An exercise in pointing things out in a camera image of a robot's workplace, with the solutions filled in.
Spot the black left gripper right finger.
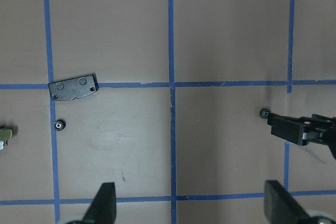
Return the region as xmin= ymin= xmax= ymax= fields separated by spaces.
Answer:
xmin=264 ymin=180 xmax=311 ymax=224

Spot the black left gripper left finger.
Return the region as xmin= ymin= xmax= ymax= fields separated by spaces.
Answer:
xmin=82 ymin=182 xmax=117 ymax=224

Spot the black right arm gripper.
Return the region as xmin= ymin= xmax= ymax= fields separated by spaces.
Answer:
xmin=267 ymin=113 xmax=335 ymax=158

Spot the small black bearing gear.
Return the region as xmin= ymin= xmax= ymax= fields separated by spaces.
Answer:
xmin=54 ymin=119 xmax=66 ymax=131

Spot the green brake shoe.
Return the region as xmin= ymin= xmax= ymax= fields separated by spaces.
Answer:
xmin=0 ymin=126 xmax=13 ymax=150

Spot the black brake pad plate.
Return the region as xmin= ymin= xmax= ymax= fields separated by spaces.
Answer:
xmin=48 ymin=73 xmax=99 ymax=102

